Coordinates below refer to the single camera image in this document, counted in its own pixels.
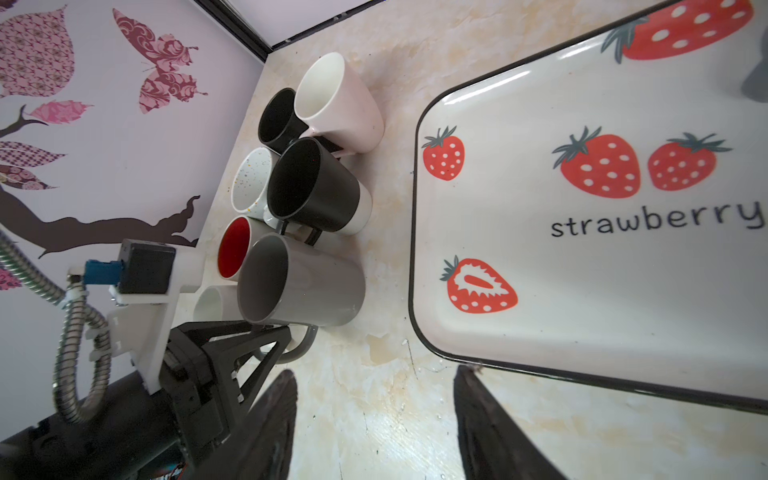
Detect small white mug back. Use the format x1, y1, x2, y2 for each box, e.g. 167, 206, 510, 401
267, 137, 373, 236

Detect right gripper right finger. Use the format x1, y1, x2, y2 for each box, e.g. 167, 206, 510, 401
453, 365, 564, 479

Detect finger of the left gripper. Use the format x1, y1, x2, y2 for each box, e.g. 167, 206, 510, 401
173, 320, 291, 420

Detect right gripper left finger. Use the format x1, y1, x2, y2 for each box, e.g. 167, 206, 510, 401
192, 369, 298, 479

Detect small grey mug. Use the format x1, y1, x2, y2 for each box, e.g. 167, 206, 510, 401
740, 30, 768, 103

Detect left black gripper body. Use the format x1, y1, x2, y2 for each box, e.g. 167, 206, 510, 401
1, 335, 236, 479

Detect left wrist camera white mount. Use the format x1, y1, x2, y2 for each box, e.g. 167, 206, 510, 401
70, 239, 205, 394

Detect pink upside-down mug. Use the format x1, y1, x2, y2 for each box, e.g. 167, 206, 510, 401
294, 52, 385, 155

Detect white strawberry tray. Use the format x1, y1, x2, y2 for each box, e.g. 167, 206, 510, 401
408, 1, 767, 414

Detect cream mug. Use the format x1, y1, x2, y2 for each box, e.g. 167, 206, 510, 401
230, 147, 278, 226

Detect tall grey mug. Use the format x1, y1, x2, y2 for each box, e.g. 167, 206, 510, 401
237, 234, 366, 364

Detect white round mug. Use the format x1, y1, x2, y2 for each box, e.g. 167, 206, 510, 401
192, 285, 243, 322

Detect black mug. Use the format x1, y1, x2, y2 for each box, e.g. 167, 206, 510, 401
258, 87, 308, 155

